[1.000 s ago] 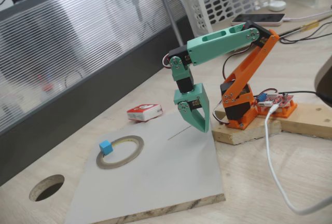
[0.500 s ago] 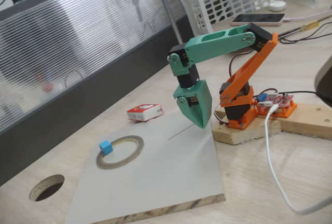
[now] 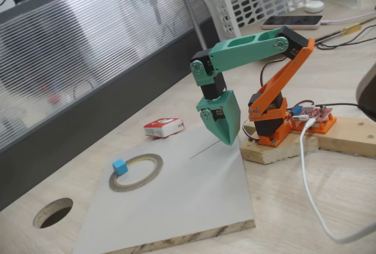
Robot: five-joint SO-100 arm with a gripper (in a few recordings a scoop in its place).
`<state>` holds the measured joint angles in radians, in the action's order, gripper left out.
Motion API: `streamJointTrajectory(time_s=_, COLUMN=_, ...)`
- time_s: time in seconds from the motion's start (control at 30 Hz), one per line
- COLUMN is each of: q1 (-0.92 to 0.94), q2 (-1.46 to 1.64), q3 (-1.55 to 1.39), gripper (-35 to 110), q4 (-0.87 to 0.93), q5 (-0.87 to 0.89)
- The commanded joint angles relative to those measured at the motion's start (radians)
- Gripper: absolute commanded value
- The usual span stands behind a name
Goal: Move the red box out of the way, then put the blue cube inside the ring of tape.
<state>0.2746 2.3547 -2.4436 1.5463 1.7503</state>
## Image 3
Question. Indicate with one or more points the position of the red snowman print box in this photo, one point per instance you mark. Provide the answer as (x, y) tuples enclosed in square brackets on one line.
[(164, 129)]

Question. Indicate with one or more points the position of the blue cube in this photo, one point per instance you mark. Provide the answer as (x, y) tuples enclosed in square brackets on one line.
[(120, 167)]

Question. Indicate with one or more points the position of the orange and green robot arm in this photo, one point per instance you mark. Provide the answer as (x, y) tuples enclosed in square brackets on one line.
[(243, 51)]

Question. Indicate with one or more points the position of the thick wooden base block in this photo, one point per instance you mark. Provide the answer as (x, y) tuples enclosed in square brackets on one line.
[(276, 151)]

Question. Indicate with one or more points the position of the white laminated wooden board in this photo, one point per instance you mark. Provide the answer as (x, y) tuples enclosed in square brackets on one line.
[(191, 192)]

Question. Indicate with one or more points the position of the red controller circuit board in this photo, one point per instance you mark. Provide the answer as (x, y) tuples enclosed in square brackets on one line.
[(317, 113)]

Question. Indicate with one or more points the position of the white perforated plastic basket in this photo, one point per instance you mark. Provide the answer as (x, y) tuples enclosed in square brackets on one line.
[(223, 7)]

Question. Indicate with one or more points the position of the smartphone with pale case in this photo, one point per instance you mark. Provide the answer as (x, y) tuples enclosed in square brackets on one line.
[(290, 22)]

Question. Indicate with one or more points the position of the long wooden base plank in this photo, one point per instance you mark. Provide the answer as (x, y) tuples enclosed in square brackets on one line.
[(352, 136)]

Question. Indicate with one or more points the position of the brown cardboard sheet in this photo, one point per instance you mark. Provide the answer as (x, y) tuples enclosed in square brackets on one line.
[(326, 33)]

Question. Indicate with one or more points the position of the white earbuds case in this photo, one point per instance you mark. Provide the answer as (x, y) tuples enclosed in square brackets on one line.
[(314, 7)]

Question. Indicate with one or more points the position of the frosted glass desk partition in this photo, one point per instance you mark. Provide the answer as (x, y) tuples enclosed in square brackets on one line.
[(88, 45)]

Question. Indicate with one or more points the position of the grey rounded blurry object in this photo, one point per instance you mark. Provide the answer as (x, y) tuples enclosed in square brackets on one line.
[(368, 89)]

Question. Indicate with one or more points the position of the orange controller board mount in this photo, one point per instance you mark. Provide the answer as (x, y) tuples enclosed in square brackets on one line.
[(326, 126)]

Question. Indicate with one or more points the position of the metal partition post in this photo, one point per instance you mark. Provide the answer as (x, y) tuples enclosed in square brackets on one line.
[(191, 10)]

